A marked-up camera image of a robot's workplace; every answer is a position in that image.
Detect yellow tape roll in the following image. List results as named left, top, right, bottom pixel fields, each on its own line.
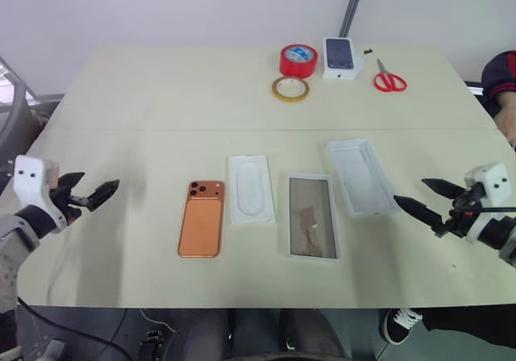
left=270, top=76, right=311, bottom=104

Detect white box bottom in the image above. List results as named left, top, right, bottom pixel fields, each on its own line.
left=278, top=172, right=343, bottom=263

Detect person's black trouser leg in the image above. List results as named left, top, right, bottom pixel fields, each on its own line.
left=418, top=306, right=516, bottom=334

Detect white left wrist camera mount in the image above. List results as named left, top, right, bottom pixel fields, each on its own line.
left=13, top=155, right=68, bottom=234

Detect black floor cable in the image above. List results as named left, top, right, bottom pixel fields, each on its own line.
left=15, top=307, right=132, bottom=356

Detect orange smartphone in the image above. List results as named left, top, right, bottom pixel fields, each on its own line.
left=177, top=179, right=227, bottom=259

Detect red handled scissors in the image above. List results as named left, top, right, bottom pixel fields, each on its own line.
left=372, top=57, right=409, bottom=93

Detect thin white floor cable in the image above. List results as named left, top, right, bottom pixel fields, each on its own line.
left=138, top=307, right=177, bottom=334

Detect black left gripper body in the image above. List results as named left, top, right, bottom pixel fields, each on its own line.
left=48, top=186, right=89, bottom=228

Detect grey aluminium profile post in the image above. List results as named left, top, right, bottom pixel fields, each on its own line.
left=339, top=0, right=369, bottom=39

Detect black and white sneaker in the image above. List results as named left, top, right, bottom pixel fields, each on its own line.
left=381, top=306, right=423, bottom=346

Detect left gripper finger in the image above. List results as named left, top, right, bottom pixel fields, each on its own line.
left=85, top=179, right=121, bottom=214
left=57, top=171, right=87, bottom=193

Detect grey metal frame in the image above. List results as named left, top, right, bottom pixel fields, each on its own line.
left=0, top=56, right=68, bottom=185

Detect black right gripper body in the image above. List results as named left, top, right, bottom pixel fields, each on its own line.
left=434, top=182, right=485, bottom=239

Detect white moulded insert tray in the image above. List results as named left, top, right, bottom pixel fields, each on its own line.
left=227, top=154, right=279, bottom=228

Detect white printed phone box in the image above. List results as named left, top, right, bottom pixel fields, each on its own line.
left=322, top=36, right=360, bottom=81

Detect red tape roll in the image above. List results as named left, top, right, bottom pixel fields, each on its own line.
left=278, top=43, right=320, bottom=81

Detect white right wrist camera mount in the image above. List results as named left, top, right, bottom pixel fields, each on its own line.
left=463, top=160, right=510, bottom=244

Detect white box lid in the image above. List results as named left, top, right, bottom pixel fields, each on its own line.
left=327, top=136, right=401, bottom=220

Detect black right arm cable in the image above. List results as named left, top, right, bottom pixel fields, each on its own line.
left=453, top=199, right=516, bottom=217

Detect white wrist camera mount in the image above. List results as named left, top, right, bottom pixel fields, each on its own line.
left=13, top=155, right=68, bottom=234
left=463, top=160, right=510, bottom=244

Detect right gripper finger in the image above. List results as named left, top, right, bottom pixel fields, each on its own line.
left=393, top=194, right=447, bottom=234
left=421, top=177, right=468, bottom=201

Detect person's bare hand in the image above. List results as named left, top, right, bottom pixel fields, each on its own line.
left=497, top=92, right=516, bottom=149

